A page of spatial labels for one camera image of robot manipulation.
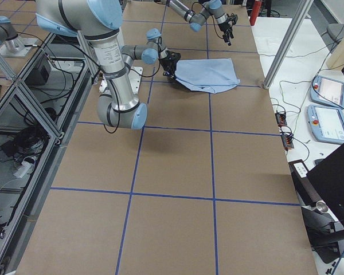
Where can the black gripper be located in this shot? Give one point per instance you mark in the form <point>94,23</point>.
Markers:
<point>169,64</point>
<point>224,28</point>

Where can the light blue t-shirt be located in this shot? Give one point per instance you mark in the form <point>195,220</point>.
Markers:
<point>207,75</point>

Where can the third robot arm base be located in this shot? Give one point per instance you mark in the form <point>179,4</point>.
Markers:
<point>11,43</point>

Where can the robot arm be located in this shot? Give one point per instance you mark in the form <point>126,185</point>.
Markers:
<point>209,9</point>
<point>100,22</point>

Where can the red cylinder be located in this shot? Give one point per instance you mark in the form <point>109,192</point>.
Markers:
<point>255,12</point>

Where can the orange terminal block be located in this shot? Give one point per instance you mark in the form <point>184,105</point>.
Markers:
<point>281,119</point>
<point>287,140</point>

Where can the far blue teach pendant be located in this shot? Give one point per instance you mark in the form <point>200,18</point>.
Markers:
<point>327,91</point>

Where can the blue teach pendant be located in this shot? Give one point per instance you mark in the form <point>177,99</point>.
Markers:
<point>327,91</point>
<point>326,123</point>

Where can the near blue teach pendant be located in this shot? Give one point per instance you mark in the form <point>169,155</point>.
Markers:
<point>326,123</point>

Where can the black laptop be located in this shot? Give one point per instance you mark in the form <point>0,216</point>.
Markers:
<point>327,178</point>

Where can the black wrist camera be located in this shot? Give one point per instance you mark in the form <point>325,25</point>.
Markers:
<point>175,56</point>
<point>232,19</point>

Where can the aluminium frame post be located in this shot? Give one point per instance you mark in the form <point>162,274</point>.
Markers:
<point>288,38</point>

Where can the aluminium guard frame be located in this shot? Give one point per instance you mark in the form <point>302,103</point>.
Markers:
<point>38,111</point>

